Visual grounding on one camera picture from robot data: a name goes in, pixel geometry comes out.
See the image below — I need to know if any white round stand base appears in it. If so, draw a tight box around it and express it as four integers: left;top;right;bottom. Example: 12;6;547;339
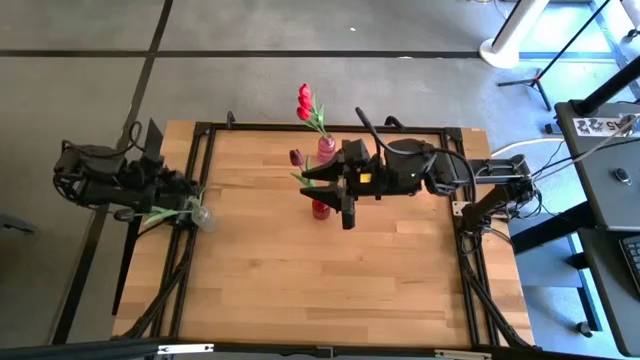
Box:
478;0;551;70

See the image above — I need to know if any black keyboard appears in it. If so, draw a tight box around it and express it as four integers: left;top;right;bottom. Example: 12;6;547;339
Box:
618;234;640;296

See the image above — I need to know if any silver metal bracket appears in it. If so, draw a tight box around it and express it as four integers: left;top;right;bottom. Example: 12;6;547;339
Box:
157;342;215;356
433;349;494;360

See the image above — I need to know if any black tripod stand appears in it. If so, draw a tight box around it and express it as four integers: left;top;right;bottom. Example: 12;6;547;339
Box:
497;0;614;112

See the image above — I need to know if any black slanted post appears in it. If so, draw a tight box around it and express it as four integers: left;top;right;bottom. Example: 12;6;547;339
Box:
574;54;640;116

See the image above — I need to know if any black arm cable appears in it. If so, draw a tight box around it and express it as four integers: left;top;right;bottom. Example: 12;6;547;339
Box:
59;119;145;160
354;106;476;194

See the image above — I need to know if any grey floor bracket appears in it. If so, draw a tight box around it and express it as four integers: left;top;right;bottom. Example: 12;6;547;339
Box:
0;213;39;236

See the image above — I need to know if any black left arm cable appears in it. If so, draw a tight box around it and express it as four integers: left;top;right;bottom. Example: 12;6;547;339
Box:
59;119;145;160

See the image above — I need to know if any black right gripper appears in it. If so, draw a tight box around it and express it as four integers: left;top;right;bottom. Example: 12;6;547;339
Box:
300;138;389;230

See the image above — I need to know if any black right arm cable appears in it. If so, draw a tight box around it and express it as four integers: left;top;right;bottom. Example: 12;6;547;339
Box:
354;106;476;194

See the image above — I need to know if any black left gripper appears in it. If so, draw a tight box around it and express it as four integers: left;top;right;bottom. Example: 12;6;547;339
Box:
127;118;201;201

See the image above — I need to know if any bright red artificial tulip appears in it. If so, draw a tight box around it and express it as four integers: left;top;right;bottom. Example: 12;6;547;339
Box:
296;106;330;139
298;94;330;139
299;83;330;139

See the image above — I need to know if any black aluminium table frame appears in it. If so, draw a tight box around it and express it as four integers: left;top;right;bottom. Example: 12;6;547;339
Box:
112;110;534;351

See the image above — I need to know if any red ribbed glass vase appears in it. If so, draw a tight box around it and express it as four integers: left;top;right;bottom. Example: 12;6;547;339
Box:
311;199;332;222

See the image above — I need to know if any black desk with paper label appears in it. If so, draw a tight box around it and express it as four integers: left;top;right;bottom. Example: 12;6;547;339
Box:
554;99;640;234

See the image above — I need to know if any white paper label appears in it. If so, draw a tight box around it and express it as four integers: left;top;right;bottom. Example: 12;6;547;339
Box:
572;115;632;137

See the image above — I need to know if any pink glass vase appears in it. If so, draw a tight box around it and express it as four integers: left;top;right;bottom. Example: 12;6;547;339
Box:
317;134;337;164

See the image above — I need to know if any clear ribbed glass vase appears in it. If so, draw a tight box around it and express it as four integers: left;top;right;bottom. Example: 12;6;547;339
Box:
191;203;219;234

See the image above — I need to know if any dark desk with keyboard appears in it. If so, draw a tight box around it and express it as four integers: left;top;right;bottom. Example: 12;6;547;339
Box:
579;227;640;357

